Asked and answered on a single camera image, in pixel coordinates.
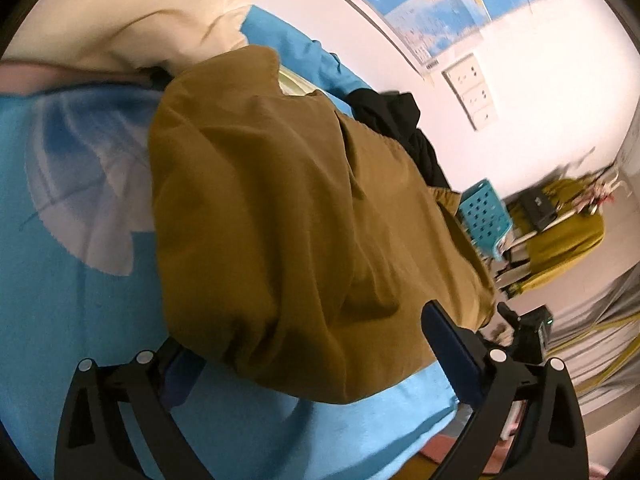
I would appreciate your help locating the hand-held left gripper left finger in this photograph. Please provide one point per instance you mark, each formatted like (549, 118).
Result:
(180, 385)

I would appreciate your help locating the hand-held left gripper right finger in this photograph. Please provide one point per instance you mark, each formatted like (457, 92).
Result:
(457, 360)

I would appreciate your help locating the brown snap-button jacket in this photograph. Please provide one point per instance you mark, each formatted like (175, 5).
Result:
(280, 220)

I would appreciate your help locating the black cloth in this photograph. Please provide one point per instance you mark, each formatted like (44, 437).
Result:
(390, 110)

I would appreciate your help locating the pink cloth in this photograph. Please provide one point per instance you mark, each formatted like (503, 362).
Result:
(437, 457)

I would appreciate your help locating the white clothes rack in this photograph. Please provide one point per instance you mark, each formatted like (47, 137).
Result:
(570, 216)

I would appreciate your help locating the white wall socket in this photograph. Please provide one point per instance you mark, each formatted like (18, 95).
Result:
(475, 96)
(462, 71)
(485, 117)

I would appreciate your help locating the pile of striped clothes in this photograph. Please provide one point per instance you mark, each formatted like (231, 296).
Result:
(515, 265)

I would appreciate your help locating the black handbag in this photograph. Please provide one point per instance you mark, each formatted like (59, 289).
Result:
(537, 210)

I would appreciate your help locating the teal perforated plastic basket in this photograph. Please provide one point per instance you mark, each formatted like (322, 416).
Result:
(482, 215)

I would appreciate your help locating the blue printed blanket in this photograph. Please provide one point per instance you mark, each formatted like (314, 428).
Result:
(60, 310)

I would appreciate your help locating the mustard hanging coat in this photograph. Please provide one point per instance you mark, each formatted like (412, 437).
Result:
(565, 247)

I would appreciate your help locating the cream pillow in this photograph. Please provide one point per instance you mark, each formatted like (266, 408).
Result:
(150, 20)

